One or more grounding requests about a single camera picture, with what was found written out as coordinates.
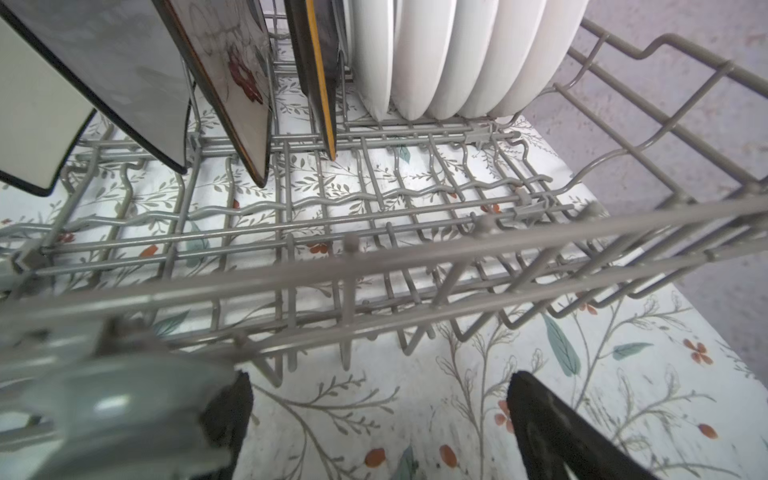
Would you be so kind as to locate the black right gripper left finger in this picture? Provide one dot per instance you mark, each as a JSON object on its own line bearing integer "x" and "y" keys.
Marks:
{"x": 225, "y": 422}

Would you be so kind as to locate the floral table mat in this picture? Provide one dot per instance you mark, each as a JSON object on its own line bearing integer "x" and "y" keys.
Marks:
{"x": 480, "y": 384}

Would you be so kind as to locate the black square plate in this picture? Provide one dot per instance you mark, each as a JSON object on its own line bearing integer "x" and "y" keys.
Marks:
{"x": 226, "y": 47}
{"x": 316, "y": 30}

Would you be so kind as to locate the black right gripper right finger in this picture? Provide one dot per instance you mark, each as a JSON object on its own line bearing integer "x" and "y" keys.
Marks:
{"x": 556, "y": 443}

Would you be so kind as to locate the white square plate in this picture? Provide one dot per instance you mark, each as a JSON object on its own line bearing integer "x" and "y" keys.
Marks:
{"x": 42, "y": 116}
{"x": 122, "y": 58}

